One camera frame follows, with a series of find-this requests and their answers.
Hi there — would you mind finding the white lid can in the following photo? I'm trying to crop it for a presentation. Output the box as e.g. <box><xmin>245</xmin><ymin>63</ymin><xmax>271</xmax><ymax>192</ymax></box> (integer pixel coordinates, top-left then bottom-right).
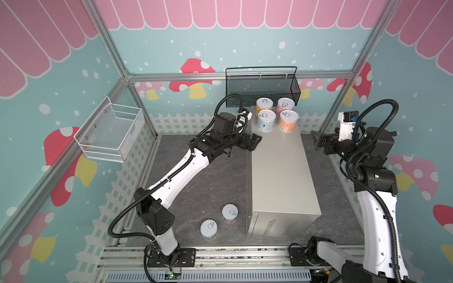
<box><xmin>257</xmin><ymin>110</ymin><xmax>277</xmax><ymax>133</ymax></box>

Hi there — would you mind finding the orange label can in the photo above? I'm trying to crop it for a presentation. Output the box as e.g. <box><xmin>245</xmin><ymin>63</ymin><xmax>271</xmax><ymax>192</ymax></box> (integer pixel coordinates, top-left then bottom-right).
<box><xmin>278</xmin><ymin>110</ymin><xmax>299</xmax><ymax>133</ymax></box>

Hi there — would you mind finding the yellow label can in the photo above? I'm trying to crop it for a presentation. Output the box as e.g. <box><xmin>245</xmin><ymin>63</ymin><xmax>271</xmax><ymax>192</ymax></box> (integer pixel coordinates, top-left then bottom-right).
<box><xmin>256</xmin><ymin>97</ymin><xmax>274</xmax><ymax>114</ymax></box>

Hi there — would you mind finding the pink label can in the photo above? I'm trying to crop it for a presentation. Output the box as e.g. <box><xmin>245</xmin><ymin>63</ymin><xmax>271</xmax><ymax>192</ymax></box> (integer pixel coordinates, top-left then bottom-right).
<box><xmin>276</xmin><ymin>97</ymin><xmax>295</xmax><ymax>117</ymax></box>

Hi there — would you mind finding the green label can front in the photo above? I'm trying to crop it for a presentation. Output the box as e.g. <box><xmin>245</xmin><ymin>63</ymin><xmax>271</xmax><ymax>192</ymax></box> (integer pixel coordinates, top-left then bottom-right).
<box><xmin>200</xmin><ymin>219</ymin><xmax>218</xmax><ymax>241</ymax></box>

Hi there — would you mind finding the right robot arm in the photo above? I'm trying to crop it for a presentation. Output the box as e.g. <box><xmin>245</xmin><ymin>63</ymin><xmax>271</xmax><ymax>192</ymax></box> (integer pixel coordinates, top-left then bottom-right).
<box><xmin>289</xmin><ymin>99</ymin><xmax>411</xmax><ymax>283</ymax></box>

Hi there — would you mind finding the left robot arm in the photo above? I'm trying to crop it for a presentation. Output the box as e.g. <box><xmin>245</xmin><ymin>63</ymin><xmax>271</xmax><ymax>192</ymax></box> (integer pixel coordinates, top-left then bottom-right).
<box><xmin>107</xmin><ymin>94</ymin><xmax>262</xmax><ymax>267</ymax></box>

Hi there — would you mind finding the beige metal cabinet counter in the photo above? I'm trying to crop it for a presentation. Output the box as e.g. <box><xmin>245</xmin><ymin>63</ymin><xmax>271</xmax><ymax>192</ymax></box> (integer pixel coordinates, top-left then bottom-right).
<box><xmin>247</xmin><ymin>117</ymin><xmax>322</xmax><ymax>240</ymax></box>

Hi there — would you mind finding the beige label can right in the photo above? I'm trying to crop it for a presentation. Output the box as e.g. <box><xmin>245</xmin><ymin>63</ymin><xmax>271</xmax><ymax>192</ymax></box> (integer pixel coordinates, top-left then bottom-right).
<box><xmin>222</xmin><ymin>204</ymin><xmax>238</xmax><ymax>224</ymax></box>

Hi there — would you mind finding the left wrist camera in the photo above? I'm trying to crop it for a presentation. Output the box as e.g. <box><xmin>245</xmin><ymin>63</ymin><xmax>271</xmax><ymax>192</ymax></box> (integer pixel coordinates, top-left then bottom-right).
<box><xmin>235</xmin><ymin>108</ymin><xmax>252</xmax><ymax>134</ymax></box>

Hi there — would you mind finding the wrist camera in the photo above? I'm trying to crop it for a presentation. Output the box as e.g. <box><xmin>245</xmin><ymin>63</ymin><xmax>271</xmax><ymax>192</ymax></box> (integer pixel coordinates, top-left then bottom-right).
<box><xmin>235</xmin><ymin>108</ymin><xmax>252</xmax><ymax>134</ymax></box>
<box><xmin>337</xmin><ymin>111</ymin><xmax>359</xmax><ymax>142</ymax></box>

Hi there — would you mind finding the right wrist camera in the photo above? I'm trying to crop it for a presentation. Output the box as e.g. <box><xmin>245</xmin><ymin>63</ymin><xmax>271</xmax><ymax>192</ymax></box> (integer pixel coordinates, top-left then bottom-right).
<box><xmin>337</xmin><ymin>111</ymin><xmax>359</xmax><ymax>142</ymax></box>

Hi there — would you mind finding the black mesh wall basket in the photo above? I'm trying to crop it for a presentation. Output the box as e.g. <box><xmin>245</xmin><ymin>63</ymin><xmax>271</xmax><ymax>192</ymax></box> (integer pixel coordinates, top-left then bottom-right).
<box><xmin>225</xmin><ymin>66</ymin><xmax>301</xmax><ymax>107</ymax></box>

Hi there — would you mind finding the white wire wall basket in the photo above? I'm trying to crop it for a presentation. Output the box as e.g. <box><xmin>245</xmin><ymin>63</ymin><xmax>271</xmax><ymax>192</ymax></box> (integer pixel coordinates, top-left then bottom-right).
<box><xmin>74</xmin><ymin>97</ymin><xmax>145</xmax><ymax>163</ymax></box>

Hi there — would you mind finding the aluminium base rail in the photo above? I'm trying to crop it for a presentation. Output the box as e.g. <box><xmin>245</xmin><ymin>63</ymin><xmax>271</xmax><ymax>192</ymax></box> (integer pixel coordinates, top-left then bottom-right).
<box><xmin>92</xmin><ymin>245</ymin><xmax>315</xmax><ymax>283</ymax></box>

